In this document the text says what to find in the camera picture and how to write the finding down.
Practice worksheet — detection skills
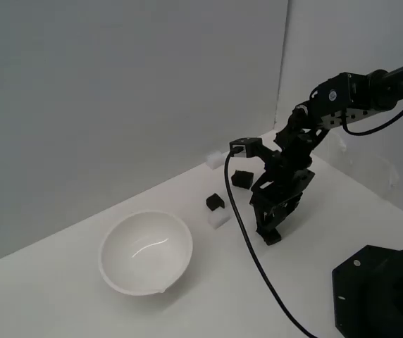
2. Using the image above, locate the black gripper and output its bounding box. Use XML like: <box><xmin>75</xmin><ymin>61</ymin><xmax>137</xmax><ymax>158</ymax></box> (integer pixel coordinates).
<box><xmin>249</xmin><ymin>149</ymin><xmax>316</xmax><ymax>236</ymax></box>

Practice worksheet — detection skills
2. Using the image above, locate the black foam cube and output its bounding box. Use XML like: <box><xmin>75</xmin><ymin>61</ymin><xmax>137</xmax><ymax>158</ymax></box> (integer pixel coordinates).
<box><xmin>261</xmin><ymin>230</ymin><xmax>283</xmax><ymax>246</ymax></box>
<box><xmin>230</xmin><ymin>170</ymin><xmax>254</xmax><ymax>190</ymax></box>
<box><xmin>205</xmin><ymin>192</ymin><xmax>225</xmax><ymax>213</ymax></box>

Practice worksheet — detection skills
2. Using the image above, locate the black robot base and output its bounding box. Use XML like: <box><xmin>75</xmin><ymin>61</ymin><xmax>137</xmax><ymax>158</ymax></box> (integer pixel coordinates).
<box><xmin>331</xmin><ymin>244</ymin><xmax>403</xmax><ymax>338</ymax></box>

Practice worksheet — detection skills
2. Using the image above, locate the white bowl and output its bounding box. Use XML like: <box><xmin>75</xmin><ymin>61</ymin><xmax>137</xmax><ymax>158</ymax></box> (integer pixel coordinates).
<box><xmin>98</xmin><ymin>210</ymin><xmax>194</xmax><ymax>296</ymax></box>

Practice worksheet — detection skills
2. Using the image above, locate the white foam cube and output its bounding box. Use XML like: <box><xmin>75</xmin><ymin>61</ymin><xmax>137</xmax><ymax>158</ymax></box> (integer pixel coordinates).
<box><xmin>205</xmin><ymin>150</ymin><xmax>223</xmax><ymax>169</ymax></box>
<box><xmin>206</xmin><ymin>208</ymin><xmax>231</xmax><ymax>230</ymax></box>

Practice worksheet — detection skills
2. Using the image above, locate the thick black camera cable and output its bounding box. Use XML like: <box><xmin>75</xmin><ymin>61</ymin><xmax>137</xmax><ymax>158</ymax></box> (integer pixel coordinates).
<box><xmin>223</xmin><ymin>147</ymin><xmax>318</xmax><ymax>338</ymax></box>

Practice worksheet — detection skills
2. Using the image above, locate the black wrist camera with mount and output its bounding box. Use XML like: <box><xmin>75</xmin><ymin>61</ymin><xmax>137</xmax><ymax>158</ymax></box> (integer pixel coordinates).
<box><xmin>229</xmin><ymin>137</ymin><xmax>263</xmax><ymax>158</ymax></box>

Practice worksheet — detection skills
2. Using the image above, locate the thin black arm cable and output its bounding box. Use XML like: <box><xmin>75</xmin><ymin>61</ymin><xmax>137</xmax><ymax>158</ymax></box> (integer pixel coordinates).
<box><xmin>341</xmin><ymin>89</ymin><xmax>403</xmax><ymax>137</ymax></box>

